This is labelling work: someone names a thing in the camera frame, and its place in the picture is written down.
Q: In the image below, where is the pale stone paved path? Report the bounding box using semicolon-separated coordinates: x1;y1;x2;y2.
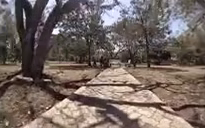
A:
23;67;195;128

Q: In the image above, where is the row of trees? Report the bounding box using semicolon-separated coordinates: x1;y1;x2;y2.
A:
0;0;205;69

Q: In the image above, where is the large bare forked tree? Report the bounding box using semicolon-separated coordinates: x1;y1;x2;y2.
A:
13;0;92;81

